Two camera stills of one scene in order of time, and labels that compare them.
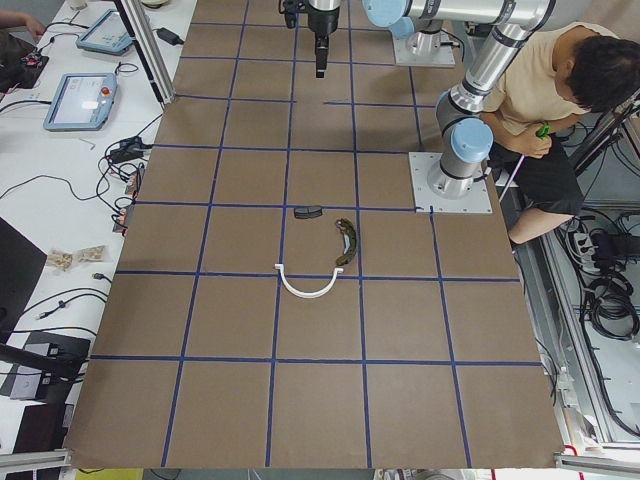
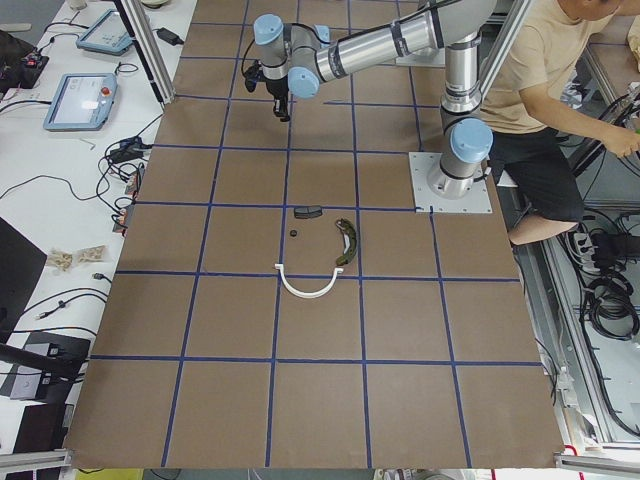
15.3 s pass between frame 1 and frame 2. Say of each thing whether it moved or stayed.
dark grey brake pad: stayed
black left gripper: moved
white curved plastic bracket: stayed
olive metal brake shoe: stayed
